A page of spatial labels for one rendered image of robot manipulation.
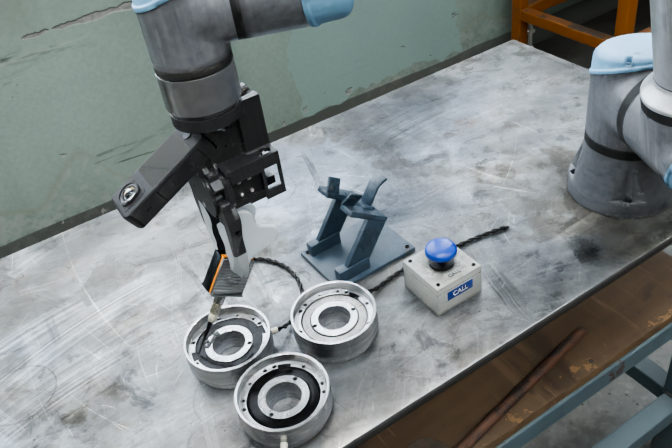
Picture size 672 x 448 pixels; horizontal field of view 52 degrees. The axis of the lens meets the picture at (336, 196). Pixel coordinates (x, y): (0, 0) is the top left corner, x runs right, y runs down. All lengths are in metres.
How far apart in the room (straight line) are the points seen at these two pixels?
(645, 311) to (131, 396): 0.82
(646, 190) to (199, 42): 0.65
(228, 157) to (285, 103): 1.94
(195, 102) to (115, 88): 1.72
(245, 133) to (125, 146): 1.76
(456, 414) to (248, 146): 0.57
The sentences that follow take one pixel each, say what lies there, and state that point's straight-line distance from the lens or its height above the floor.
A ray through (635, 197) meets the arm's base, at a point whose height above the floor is 0.83.
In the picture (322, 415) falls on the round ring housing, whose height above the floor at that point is 0.83.
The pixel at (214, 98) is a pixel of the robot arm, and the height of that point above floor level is 1.15.
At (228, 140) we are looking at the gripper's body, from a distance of 0.71.
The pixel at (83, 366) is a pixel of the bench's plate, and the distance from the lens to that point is 0.95.
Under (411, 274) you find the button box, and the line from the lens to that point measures 0.89.
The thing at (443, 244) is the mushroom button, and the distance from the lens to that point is 0.87.
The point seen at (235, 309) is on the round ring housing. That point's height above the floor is 0.84.
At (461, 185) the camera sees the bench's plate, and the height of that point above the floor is 0.80.
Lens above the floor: 1.44
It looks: 36 degrees down
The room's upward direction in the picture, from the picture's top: 9 degrees counter-clockwise
